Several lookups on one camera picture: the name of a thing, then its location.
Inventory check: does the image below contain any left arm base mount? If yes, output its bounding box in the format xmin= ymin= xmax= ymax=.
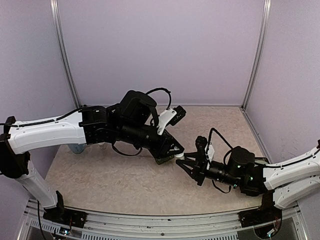
xmin=43 ymin=207 xmax=87 ymax=229

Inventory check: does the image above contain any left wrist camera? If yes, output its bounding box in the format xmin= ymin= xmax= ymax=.
xmin=156 ymin=105 xmax=187 ymax=136

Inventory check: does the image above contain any left aluminium frame post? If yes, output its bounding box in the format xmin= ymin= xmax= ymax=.
xmin=50 ymin=0 xmax=81 ymax=108

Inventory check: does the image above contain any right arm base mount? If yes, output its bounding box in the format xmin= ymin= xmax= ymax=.
xmin=238 ymin=206 xmax=283 ymax=228

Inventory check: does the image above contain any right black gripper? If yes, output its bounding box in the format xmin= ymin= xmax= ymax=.
xmin=176 ymin=152 xmax=242 ymax=188

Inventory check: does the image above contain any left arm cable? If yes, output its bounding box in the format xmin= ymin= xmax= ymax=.
xmin=0 ymin=87 xmax=173 ymax=157

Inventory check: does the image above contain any front aluminium rail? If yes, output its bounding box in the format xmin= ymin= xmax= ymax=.
xmin=23 ymin=211 xmax=301 ymax=240

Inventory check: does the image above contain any light blue mug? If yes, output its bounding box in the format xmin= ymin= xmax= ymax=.
xmin=67 ymin=144 xmax=85 ymax=154

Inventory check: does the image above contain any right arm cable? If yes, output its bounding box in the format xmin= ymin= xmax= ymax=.
xmin=209 ymin=127 xmax=320 ymax=195

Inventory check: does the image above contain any green weekly pill organizer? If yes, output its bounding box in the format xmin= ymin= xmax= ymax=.
xmin=155 ymin=155 xmax=174 ymax=165

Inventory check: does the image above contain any black floral square plate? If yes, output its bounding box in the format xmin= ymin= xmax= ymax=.
xmin=254 ymin=157 xmax=269 ymax=165

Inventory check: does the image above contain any right aluminium frame post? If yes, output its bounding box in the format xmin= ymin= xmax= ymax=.
xmin=241 ymin=0 xmax=272 ymax=112

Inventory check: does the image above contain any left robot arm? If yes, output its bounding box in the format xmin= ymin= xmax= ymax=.
xmin=0 ymin=90 xmax=186 ymax=223

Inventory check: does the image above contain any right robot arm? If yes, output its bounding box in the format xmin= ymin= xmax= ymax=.
xmin=175 ymin=137 xmax=320 ymax=222

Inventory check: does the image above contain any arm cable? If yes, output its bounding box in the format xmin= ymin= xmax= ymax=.
xmin=209 ymin=127 xmax=320 ymax=195
xmin=0 ymin=87 xmax=173 ymax=157

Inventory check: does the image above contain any aluminium frame post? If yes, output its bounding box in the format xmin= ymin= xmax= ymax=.
xmin=50 ymin=0 xmax=81 ymax=108
xmin=241 ymin=0 xmax=272 ymax=112

